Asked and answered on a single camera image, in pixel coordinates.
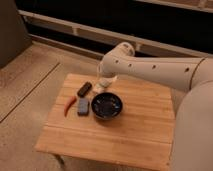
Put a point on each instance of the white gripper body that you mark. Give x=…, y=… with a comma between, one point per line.
x=105, y=82

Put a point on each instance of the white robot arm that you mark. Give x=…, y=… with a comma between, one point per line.
x=192, y=147

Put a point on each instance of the dark ceramic bowl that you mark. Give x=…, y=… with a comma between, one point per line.
x=106, y=105

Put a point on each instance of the cream tube bottle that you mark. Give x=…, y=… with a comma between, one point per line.
x=98, y=88

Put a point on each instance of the dark brown rectangular block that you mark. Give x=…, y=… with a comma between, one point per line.
x=84, y=89

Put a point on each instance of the grey blue sponge block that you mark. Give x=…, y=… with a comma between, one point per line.
x=83, y=107

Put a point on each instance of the red chili pepper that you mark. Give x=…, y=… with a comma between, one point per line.
x=69, y=103

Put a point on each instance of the wooden side table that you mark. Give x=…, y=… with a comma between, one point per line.
x=141, y=136

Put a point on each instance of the white window frame rail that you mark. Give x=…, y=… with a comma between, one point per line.
x=109, y=37

